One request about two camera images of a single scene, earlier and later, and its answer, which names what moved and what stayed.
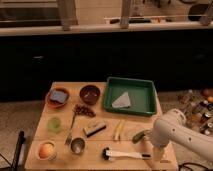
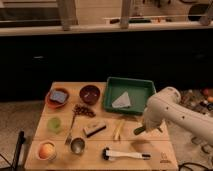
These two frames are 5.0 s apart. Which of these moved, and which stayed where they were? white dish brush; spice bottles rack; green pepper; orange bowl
Moved: green pepper
Stayed: white dish brush; orange bowl; spice bottles rack
